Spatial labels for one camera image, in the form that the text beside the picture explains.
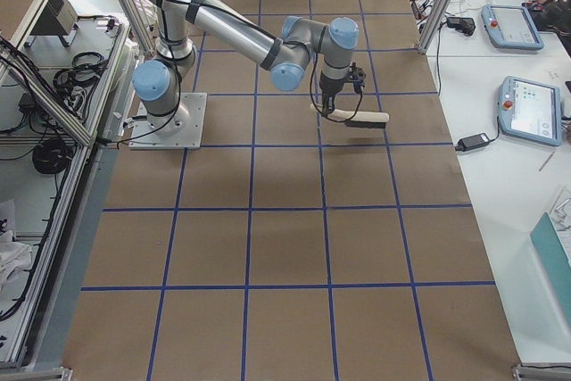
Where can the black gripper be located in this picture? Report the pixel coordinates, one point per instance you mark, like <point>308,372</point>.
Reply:
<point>330,87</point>

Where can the beige hand brush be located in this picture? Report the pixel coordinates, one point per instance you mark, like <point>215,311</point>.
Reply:
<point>354,119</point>

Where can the small black power brick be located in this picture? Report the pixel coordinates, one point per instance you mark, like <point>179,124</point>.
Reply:
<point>473,142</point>

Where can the blue teach pendant far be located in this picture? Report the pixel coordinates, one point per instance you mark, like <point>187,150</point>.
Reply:
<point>511,27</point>

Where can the blue teach pendant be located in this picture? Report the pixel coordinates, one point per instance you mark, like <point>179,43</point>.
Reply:
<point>511,27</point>
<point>530,110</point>

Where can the blue teach pendant near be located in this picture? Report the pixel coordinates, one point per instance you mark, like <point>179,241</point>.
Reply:
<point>530,110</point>

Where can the white power strip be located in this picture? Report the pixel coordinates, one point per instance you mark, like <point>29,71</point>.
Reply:
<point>76,98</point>

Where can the teal folder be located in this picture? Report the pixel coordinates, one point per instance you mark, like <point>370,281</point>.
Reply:
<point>551,252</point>

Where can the grey electronics box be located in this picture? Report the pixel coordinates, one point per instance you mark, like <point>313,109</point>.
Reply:
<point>58,19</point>

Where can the white crumpled cloth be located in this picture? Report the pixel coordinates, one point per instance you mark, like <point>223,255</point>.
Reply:
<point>15,256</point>

